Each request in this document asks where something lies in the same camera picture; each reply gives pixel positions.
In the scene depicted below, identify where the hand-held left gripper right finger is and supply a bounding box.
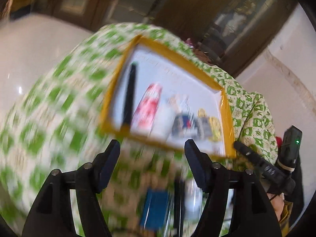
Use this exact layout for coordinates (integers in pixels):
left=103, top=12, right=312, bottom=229
left=185, top=139, right=283, bottom=237

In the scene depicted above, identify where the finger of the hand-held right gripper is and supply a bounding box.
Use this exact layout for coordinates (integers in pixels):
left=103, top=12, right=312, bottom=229
left=234, top=141, right=263, bottom=165

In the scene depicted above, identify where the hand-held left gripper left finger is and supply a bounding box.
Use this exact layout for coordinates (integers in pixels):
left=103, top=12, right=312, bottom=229
left=21, top=139, right=121, bottom=237

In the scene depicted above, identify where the grey box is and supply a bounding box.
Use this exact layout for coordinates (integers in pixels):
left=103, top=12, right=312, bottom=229
left=194, top=116, right=210, bottom=139

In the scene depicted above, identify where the yellow cartoon case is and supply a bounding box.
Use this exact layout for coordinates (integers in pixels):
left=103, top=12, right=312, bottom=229
left=197, top=107, right=222, bottom=142

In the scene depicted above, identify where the dark blue small item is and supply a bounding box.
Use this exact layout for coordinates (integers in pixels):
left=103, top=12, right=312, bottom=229
left=171, top=112, right=195, bottom=137

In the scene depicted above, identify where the small white bottle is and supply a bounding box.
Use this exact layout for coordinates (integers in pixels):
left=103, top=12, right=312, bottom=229
left=164, top=95, right=183, bottom=135

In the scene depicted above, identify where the pink rose tube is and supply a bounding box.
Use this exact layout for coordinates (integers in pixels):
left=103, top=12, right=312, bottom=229
left=131, top=83, right=163, bottom=135

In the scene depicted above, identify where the dark marker pen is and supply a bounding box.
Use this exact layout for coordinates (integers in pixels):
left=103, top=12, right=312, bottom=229
left=122, top=63, right=138, bottom=129

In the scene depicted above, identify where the yellow cardboard tray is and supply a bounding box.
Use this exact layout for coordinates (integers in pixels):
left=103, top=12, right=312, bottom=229
left=99, top=35, right=237, bottom=159

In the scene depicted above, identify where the person's right hand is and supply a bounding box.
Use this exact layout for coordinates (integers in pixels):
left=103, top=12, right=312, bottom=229
left=268, top=193, right=285, bottom=221

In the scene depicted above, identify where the blue case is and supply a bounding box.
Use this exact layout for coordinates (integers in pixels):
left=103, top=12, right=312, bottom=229
left=139, top=189, right=171, bottom=230

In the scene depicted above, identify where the green patterned blanket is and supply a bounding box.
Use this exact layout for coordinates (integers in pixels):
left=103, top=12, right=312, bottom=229
left=0, top=22, right=279, bottom=237

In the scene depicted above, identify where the wooden glass cabinet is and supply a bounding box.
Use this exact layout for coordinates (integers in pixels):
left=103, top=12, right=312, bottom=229
left=153, top=0, right=297, bottom=77

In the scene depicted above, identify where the wooden glass door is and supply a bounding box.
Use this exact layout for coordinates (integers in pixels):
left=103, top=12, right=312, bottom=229
left=49, top=0, right=173, bottom=30

